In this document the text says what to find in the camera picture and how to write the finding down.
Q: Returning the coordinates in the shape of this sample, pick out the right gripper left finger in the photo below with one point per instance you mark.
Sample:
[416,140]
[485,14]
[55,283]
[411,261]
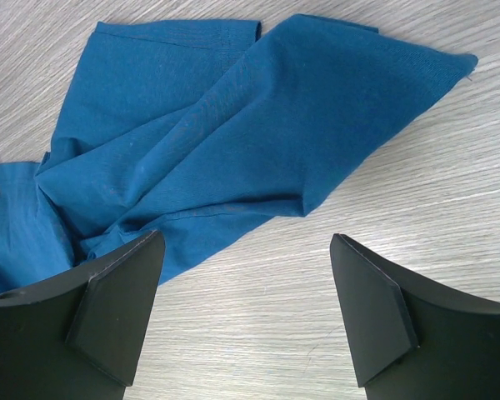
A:
[79,334]

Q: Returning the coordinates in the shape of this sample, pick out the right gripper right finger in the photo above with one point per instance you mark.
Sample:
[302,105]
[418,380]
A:
[411,337]

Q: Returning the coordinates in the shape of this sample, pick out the blue mickey t shirt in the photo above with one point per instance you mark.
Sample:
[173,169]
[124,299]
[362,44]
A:
[206,129]

